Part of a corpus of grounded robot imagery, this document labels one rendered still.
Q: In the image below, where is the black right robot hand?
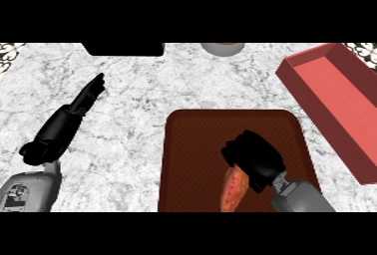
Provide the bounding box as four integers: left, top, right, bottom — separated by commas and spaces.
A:
219, 129, 287, 194

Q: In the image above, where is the dark brown tray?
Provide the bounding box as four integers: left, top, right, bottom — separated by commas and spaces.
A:
158, 109, 322, 213

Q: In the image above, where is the red cardboard box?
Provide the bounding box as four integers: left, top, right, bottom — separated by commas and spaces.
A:
273, 43, 377, 186

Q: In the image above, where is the grey round pot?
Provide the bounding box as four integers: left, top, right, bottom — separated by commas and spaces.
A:
199, 43, 245, 58

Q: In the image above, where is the black rectangular appliance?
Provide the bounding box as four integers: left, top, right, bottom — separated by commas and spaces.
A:
81, 43, 167, 58

